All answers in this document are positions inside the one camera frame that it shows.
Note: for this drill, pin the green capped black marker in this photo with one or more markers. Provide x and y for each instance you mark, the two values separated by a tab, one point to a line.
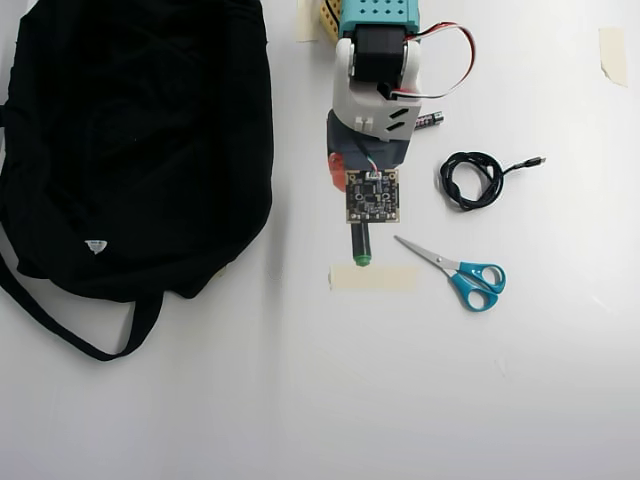
361	245

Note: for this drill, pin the square camera circuit board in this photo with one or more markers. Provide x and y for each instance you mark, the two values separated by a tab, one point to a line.
372	196

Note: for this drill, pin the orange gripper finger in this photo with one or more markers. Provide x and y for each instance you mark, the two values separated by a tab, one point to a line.
336	170

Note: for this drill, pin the black fabric bag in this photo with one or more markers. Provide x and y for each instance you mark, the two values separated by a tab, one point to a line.
135	150

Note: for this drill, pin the grey teal white robot arm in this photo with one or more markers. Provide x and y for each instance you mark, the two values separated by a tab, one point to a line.
375	12

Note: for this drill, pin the black battery with red print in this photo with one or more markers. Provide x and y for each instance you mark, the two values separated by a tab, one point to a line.
431	120

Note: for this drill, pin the beige masking tape strip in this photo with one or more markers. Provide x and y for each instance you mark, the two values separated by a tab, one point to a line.
306	25
614	55
390	279
221	272

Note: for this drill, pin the yellow robot base part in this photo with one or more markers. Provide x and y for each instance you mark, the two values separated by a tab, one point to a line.
330	17

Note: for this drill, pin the dark navy gripper body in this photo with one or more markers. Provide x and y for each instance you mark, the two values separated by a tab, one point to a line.
344	150

